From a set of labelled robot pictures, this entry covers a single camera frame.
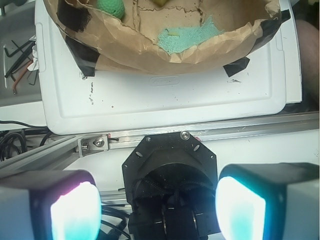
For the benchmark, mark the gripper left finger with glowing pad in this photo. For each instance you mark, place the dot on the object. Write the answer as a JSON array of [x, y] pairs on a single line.
[[49, 205]]

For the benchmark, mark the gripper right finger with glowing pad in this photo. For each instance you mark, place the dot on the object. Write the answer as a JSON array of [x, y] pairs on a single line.
[[270, 201]]

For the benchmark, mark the metal corner bracket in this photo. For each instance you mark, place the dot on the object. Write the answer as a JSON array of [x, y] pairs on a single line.
[[92, 144]]

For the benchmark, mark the green dimpled ball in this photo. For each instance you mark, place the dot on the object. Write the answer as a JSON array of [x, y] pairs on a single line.
[[115, 8]]

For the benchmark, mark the yellow sponge piece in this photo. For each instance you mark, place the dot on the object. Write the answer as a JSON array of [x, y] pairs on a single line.
[[160, 3]]

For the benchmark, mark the teal blue cloth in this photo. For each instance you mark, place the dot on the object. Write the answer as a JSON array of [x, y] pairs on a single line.
[[175, 40]]

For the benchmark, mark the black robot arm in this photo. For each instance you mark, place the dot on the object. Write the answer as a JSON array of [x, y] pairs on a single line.
[[175, 193]]

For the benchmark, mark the black hex keys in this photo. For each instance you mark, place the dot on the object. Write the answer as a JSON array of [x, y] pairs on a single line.
[[24, 51]]

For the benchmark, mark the brown paper bag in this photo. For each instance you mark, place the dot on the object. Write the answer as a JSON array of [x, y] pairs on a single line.
[[99, 41]]

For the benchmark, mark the orange hex key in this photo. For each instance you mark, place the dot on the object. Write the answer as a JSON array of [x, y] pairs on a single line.
[[14, 86]]

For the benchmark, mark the aluminium frame rail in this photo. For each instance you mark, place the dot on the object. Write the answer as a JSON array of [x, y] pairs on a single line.
[[291, 137]]

